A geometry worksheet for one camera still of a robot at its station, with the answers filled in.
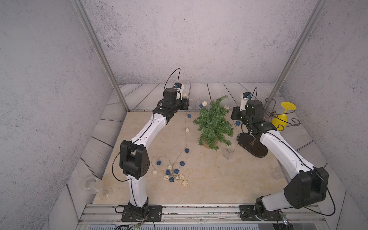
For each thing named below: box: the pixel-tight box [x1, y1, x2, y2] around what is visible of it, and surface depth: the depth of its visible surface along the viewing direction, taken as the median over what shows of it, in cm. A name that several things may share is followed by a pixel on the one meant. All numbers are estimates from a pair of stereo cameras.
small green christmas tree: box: [193, 95, 234, 151], surface depth 82 cm
